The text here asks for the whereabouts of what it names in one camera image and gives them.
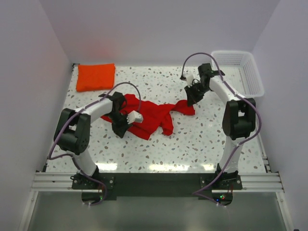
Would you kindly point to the folded orange t shirt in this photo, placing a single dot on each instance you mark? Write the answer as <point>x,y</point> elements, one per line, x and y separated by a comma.
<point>95,77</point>

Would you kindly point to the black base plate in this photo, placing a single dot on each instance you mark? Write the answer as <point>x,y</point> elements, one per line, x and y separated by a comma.
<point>110,186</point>

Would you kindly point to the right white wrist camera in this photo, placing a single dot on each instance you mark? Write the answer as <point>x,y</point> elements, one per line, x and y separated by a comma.
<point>189,79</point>

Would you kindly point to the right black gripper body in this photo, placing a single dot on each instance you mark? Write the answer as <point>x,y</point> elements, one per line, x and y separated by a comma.
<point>198,88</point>

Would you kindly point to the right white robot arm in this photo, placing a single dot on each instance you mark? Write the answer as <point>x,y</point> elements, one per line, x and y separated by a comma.
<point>239,119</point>

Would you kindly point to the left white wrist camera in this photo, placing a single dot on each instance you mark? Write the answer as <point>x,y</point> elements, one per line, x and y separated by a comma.
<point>134,117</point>

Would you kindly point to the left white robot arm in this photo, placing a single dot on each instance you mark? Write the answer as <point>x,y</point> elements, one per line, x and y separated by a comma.
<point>72,133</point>

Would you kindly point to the white plastic basket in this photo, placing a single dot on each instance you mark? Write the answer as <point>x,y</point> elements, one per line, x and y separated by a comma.
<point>241,72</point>

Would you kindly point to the red t shirt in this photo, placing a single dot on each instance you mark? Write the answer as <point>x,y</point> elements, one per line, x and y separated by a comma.
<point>154,115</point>

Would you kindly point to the aluminium rail frame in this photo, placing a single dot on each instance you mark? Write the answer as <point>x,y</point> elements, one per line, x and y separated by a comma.
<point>60,182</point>

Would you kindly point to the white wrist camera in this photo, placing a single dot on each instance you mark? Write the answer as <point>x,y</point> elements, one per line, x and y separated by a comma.
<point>134,117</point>
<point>189,79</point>

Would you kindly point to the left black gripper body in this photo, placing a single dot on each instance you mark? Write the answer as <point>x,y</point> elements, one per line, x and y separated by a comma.
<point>117,117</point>

